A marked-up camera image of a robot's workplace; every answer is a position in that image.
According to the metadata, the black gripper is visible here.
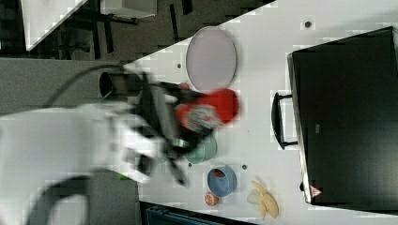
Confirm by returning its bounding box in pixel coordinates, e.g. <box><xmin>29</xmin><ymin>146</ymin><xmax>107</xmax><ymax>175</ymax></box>
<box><xmin>135</xmin><ymin>72</ymin><xmax>207</xmax><ymax>187</ymax></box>

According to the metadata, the red ketchup bottle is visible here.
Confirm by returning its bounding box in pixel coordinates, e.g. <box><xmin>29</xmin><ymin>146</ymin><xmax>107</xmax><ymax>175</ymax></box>
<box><xmin>176</xmin><ymin>88</ymin><xmax>239</xmax><ymax>134</ymax></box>

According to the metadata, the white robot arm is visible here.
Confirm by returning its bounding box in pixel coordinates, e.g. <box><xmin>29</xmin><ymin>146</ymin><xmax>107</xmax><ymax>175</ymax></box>
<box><xmin>1</xmin><ymin>73</ymin><xmax>200</xmax><ymax>225</ymax></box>

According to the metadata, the black toaster oven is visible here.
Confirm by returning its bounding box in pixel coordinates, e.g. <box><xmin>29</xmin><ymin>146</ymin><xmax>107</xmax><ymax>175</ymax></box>
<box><xmin>287</xmin><ymin>26</ymin><xmax>398</xmax><ymax>215</ymax></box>

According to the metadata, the grey round plate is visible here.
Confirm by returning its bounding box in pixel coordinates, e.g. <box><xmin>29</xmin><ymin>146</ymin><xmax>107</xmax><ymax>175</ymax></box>
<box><xmin>186</xmin><ymin>26</ymin><xmax>237</xmax><ymax>92</ymax></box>

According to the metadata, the blue bowl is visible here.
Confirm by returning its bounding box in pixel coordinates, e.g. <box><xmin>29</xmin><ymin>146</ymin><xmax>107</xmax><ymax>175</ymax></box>
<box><xmin>207</xmin><ymin>165</ymin><xmax>237</xmax><ymax>198</ymax></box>

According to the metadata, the orange slice toy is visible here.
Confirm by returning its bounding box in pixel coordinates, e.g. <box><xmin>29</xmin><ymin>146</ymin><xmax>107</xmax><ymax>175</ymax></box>
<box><xmin>205</xmin><ymin>191</ymin><xmax>219</xmax><ymax>206</ymax></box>

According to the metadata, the peeled toy banana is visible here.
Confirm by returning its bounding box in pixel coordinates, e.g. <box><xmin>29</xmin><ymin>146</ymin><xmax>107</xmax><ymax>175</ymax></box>
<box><xmin>247</xmin><ymin>180</ymin><xmax>279</xmax><ymax>219</ymax></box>

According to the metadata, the green cup with handle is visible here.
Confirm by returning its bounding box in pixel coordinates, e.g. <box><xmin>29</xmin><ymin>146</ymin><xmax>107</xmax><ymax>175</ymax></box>
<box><xmin>186</xmin><ymin>135</ymin><xmax>218</xmax><ymax>164</ymax></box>

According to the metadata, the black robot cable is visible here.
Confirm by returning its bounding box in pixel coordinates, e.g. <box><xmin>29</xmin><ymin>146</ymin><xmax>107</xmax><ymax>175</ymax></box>
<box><xmin>43</xmin><ymin>64</ymin><xmax>126</xmax><ymax>109</ymax></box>

